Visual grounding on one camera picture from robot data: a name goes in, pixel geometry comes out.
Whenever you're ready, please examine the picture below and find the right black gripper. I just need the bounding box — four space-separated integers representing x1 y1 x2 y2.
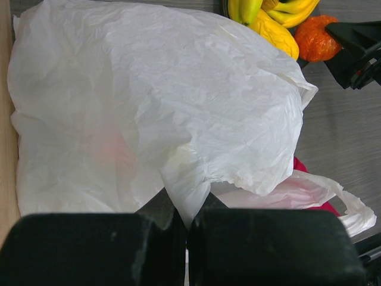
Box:
324 21 380 89

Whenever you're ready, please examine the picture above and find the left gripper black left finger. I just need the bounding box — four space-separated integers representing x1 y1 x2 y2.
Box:
1 190 186 285

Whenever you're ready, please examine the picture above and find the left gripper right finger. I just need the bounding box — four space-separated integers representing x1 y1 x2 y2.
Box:
187 194 366 285

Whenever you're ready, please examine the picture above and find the small orange pumpkin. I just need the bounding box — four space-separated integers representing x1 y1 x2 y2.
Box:
294 15 342 63

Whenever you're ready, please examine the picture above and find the yellow lemon fruit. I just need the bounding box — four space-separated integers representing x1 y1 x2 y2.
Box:
249 10 299 60

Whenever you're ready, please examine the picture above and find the white lemon-print plastic bag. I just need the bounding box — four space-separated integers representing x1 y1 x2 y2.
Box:
8 1 376 236

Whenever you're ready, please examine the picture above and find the yellow banana right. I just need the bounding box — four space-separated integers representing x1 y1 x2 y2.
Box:
267 0 320 28

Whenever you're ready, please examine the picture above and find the yellow banana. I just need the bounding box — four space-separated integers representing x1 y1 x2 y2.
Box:
267 0 320 28
227 0 263 26

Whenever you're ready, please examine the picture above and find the red folded cloth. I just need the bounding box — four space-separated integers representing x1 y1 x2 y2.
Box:
293 157 340 217

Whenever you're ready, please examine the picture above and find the yellow banana left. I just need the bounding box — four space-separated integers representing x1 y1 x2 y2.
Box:
227 0 263 26

